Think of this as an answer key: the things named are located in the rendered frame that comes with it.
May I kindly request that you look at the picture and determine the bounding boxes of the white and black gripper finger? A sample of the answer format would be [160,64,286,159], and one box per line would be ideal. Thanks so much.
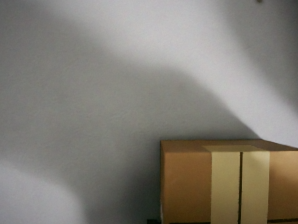
[147,219,161,224]

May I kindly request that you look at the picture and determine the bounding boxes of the brown cardboard box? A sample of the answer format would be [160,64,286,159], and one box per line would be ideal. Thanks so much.
[160,139,298,224]

